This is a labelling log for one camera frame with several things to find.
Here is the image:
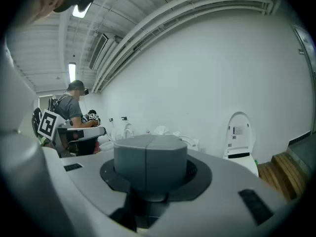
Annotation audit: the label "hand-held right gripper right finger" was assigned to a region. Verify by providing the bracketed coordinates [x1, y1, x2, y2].
[146, 134, 188, 192]

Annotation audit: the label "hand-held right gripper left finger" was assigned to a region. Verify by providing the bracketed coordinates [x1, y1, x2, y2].
[113, 134, 148, 192]

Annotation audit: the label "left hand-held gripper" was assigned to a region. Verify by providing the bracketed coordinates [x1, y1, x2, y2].
[37, 109, 107, 156]

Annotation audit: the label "white smart toilet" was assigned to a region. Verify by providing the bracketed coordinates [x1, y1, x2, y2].
[223, 111, 259, 177]

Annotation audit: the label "white spray bottle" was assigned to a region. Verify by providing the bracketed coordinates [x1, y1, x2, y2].
[154, 125, 171, 136]

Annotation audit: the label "ceiling light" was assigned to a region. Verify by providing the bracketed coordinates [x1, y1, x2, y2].
[68, 62, 77, 82]
[72, 0, 104, 18]

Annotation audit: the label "ceiling air vent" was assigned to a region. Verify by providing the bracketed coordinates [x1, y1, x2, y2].
[88, 33, 116, 71]

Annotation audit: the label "wooden pallet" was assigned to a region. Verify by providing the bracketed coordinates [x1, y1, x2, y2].
[256, 152, 309, 202]

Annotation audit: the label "person's head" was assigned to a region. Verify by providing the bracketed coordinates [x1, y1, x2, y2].
[23, 0, 75, 26]

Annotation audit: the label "grey metal platform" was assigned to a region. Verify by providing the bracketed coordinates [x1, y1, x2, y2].
[287, 131, 316, 175]

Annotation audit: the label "white ceiling pipes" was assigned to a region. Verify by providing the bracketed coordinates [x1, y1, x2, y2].
[92, 0, 282, 93]

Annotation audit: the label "grey door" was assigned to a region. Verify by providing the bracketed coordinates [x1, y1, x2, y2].
[292, 25, 316, 134]

